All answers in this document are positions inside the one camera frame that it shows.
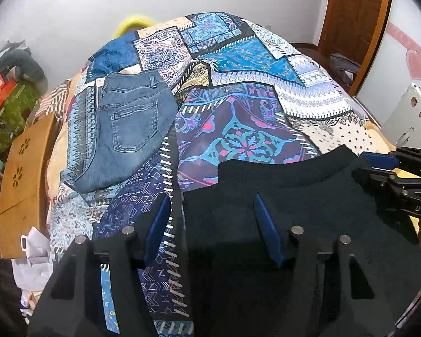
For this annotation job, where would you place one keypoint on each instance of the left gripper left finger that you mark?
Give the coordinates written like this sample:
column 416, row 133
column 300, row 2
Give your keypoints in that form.
column 150, row 227

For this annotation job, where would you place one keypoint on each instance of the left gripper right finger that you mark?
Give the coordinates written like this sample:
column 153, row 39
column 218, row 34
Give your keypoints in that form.
column 279, row 245

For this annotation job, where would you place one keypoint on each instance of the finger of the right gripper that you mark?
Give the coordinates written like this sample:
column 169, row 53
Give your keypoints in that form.
column 380, row 161
column 373, row 180

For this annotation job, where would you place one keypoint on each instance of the black pants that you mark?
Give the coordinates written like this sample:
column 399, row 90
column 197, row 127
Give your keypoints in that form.
column 356, row 268

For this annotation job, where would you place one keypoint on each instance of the grey bag on floor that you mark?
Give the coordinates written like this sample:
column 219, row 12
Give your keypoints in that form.
column 344, row 68

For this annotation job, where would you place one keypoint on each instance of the folded blue jeans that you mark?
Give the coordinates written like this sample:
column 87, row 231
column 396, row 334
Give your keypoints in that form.
column 131, row 116

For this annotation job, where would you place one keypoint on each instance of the small white device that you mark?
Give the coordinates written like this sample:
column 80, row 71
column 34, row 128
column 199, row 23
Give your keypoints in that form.
column 23, row 243

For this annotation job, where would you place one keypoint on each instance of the white crumpled cloth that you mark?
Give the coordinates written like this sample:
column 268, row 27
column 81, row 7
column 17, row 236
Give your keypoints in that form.
column 32, row 272

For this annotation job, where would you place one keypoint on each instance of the blue patchwork bedspread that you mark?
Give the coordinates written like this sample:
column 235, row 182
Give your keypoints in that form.
column 243, row 93

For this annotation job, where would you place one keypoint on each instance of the wooden lap tray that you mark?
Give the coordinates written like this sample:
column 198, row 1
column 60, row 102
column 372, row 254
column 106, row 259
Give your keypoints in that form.
column 23, row 199

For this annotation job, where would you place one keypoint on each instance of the brown wooden door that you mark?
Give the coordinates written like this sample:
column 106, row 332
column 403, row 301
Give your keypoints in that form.
column 354, row 28

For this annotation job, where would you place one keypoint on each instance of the green patterned bag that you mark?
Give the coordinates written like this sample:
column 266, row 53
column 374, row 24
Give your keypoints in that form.
column 14, row 112

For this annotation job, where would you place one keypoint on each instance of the yellow curved hoop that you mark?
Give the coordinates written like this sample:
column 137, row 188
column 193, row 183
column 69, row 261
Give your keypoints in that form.
column 132, row 23

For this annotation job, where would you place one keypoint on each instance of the orange box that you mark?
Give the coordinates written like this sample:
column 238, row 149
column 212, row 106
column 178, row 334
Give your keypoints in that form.
column 6, row 87

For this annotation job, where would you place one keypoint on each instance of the grey neck pillow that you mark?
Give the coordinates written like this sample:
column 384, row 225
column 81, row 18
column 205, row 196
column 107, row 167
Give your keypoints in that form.
column 22, row 61

